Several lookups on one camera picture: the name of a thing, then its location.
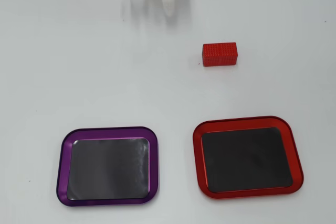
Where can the red studded block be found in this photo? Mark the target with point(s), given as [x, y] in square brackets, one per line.
[219, 54]

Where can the red metal tray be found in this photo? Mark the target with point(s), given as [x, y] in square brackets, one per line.
[293, 153]

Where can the purple metal tray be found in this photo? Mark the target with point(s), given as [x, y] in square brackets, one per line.
[63, 171]

